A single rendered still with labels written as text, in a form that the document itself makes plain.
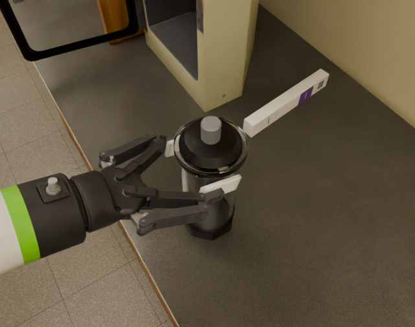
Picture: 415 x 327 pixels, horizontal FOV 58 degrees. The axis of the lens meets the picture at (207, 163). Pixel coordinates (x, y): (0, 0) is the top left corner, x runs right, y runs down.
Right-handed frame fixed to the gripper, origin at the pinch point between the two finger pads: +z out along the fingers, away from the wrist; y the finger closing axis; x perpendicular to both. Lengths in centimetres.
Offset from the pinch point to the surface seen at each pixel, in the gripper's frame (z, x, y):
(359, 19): 59, -7, 22
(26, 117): 5, 119, 152
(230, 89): 26.9, 10.4, 25.9
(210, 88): 20.4, 8.9, 26.0
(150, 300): 17, 115, 21
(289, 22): 63, 6, 45
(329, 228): 25.1, 15.0, -13.8
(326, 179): 32.5, 13.0, -4.8
